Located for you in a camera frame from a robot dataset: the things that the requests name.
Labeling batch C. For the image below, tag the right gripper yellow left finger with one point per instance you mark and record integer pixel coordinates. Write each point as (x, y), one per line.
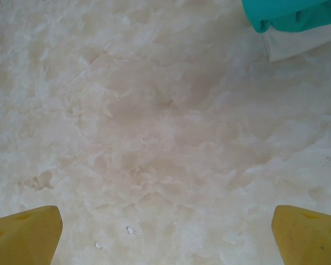
(22, 237)

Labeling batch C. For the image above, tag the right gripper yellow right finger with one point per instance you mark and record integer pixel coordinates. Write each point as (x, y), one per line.
(309, 240)

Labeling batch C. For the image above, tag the folded teal and white shirts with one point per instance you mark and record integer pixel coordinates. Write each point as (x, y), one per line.
(298, 44)

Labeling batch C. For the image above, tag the teal folded t-shirt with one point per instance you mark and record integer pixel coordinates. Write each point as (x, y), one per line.
(287, 12)

